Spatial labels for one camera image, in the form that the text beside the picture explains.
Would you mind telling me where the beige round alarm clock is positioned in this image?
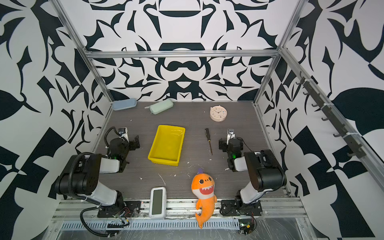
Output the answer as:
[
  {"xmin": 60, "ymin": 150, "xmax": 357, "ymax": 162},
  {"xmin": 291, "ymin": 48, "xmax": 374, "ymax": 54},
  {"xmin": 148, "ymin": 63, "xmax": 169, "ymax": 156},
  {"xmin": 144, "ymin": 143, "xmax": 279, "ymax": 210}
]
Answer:
[{"xmin": 210, "ymin": 106, "xmax": 228, "ymax": 122}]

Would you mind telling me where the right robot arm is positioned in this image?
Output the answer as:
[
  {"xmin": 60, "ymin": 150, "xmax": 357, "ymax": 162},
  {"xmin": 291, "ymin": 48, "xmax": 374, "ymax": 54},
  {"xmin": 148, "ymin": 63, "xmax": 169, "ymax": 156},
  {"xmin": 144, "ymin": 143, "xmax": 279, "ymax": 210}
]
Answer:
[{"xmin": 219, "ymin": 129, "xmax": 287, "ymax": 210}]

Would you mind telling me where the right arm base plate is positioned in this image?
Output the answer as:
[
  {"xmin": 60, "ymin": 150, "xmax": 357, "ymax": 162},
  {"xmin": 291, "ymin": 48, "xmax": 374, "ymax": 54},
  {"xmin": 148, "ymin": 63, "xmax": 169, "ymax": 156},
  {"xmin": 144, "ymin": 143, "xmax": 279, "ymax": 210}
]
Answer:
[{"xmin": 220, "ymin": 200, "xmax": 263, "ymax": 217}]

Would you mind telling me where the white cable duct strip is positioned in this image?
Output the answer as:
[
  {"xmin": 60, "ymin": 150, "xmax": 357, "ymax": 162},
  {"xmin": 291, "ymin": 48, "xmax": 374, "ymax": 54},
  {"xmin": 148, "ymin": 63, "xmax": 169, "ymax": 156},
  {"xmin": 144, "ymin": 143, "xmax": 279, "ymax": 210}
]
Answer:
[{"xmin": 106, "ymin": 218, "xmax": 241, "ymax": 231}]

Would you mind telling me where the yellow plastic bin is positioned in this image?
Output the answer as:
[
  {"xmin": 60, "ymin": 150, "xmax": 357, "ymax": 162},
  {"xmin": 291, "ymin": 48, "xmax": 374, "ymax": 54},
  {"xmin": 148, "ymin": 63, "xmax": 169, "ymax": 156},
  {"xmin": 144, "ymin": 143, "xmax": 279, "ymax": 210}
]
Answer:
[{"xmin": 148, "ymin": 125, "xmax": 186, "ymax": 167}]

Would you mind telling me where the blue pencil case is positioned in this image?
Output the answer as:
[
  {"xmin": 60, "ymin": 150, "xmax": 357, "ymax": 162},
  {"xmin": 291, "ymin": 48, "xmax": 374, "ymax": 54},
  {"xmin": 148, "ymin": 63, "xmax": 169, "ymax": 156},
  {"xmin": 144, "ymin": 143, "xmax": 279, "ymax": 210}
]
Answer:
[{"xmin": 112, "ymin": 99, "xmax": 137, "ymax": 111}]

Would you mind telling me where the green pencil case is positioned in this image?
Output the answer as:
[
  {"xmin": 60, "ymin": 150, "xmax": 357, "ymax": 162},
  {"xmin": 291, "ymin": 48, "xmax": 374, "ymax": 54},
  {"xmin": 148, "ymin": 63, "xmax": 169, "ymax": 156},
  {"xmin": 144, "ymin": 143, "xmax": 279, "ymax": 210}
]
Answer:
[{"xmin": 145, "ymin": 99, "xmax": 174, "ymax": 115}]

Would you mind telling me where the black screwdriver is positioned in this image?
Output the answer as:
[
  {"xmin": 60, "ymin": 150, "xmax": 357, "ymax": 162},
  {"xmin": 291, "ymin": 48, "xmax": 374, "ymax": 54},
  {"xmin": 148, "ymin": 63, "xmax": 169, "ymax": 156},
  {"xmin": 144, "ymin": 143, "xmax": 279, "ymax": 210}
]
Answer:
[{"xmin": 205, "ymin": 128, "xmax": 213, "ymax": 155}]

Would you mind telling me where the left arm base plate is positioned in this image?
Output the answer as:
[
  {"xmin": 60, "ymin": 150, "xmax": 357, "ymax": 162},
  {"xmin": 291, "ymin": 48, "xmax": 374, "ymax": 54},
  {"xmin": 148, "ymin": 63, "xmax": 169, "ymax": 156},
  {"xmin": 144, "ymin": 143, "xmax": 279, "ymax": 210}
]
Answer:
[{"xmin": 97, "ymin": 201, "xmax": 142, "ymax": 218}]

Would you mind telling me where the white digital clock device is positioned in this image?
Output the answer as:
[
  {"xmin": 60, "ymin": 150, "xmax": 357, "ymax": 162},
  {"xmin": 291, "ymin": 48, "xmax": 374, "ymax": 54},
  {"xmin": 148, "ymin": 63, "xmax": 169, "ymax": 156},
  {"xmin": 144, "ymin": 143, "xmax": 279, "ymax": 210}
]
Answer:
[{"xmin": 149, "ymin": 187, "xmax": 167, "ymax": 219}]

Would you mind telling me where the orange shark plush toy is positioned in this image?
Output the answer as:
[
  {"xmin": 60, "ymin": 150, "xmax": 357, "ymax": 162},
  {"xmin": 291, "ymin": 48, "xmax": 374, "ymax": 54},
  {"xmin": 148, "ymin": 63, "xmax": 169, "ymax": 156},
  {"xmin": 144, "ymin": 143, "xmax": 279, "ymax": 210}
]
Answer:
[{"xmin": 191, "ymin": 169, "xmax": 217, "ymax": 229}]

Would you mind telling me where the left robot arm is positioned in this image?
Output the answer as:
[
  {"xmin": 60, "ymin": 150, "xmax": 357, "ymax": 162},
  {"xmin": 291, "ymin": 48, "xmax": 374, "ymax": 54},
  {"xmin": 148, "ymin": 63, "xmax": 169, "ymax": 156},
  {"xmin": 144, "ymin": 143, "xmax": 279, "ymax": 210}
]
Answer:
[{"xmin": 54, "ymin": 127, "xmax": 141, "ymax": 209}]

